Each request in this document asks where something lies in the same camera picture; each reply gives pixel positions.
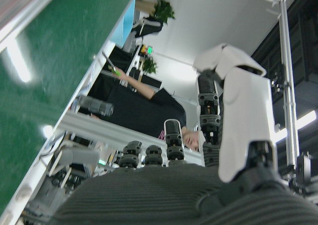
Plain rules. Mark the black white office chair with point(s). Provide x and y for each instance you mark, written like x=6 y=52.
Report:
x=149 y=28

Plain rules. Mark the green exit sign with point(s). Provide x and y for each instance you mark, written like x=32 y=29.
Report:
x=149 y=50

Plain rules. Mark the light blue partition panel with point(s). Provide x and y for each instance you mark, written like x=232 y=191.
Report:
x=121 y=33

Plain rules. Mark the aluminium profile post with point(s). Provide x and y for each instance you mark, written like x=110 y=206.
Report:
x=111 y=130

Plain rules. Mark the dark grey bottle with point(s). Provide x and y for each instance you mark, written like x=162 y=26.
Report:
x=97 y=105

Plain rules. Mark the green potted plant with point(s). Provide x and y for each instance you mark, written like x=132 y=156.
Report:
x=162 y=10
x=149 y=66

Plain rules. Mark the green conveyor belt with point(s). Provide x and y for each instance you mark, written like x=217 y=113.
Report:
x=49 y=61

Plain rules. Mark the white tube ceiling light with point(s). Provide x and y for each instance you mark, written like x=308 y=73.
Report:
x=305 y=120

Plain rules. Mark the black clamp mount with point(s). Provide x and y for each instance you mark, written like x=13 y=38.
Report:
x=303 y=170

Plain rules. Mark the light grey rounded device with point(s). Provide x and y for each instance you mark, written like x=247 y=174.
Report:
x=79 y=155

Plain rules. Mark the white cell frame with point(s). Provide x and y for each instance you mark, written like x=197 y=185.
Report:
x=285 y=36

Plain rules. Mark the small green item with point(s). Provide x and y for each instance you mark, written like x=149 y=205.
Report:
x=116 y=72

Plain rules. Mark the person in black shirt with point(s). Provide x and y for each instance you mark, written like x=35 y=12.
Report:
x=139 y=110

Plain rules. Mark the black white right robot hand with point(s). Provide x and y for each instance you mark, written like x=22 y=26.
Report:
x=161 y=197

